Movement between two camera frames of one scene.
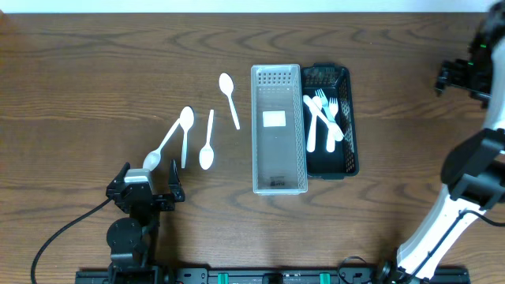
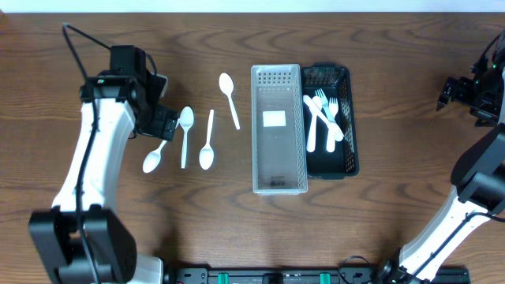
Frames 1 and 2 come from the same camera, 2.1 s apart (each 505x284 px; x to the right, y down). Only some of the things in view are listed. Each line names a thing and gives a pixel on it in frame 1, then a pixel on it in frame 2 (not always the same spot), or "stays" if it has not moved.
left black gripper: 146,198 -> 164,124
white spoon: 226,85 stays
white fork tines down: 334,129 stays
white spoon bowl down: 206,157 stays
